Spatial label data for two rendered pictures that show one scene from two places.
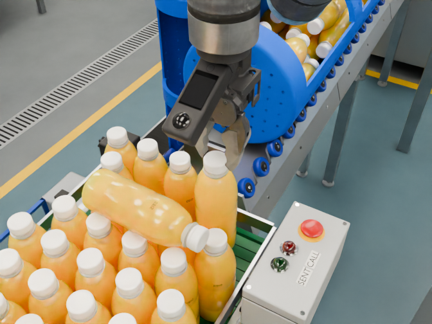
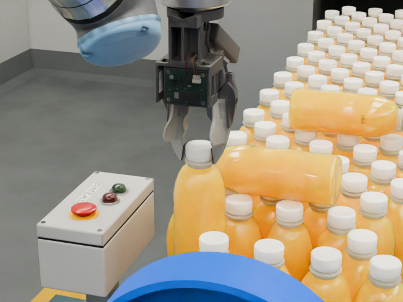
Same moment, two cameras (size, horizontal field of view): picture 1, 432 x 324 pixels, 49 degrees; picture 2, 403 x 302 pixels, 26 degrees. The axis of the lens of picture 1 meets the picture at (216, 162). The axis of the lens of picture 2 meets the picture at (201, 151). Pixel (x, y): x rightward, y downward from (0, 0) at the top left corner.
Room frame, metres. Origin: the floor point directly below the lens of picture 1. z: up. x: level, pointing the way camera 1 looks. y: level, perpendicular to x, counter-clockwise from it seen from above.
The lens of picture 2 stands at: (1.60, -0.23, 1.63)
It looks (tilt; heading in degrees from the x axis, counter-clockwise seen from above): 21 degrees down; 168
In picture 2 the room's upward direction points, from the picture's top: straight up
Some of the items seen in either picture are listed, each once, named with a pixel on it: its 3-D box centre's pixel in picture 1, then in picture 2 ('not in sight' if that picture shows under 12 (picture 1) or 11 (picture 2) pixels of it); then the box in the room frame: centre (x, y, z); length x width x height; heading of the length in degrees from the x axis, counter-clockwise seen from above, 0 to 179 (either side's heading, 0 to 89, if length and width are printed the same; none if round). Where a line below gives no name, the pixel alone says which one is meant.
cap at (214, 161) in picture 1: (215, 164); (200, 153); (0.54, 0.00, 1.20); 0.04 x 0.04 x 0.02
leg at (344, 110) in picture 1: (339, 135); not in sight; (1.64, -0.55, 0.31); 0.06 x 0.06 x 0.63; 61
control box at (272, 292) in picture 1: (296, 271); (99, 229); (0.44, -0.13, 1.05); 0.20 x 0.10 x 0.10; 151
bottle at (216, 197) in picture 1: (216, 206); (199, 220); (0.54, 0.00, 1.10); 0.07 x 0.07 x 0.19
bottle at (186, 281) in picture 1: (177, 296); not in sight; (0.43, 0.07, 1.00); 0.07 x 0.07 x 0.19
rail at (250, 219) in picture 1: (188, 193); not in sight; (0.69, 0.06, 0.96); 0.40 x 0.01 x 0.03; 61
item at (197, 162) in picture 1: (206, 161); not in sight; (0.76, 0.02, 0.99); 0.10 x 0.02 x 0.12; 61
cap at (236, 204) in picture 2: not in sight; (238, 206); (0.50, 0.07, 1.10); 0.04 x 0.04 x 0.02
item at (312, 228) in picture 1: (312, 229); (83, 210); (0.48, -0.15, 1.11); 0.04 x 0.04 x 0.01
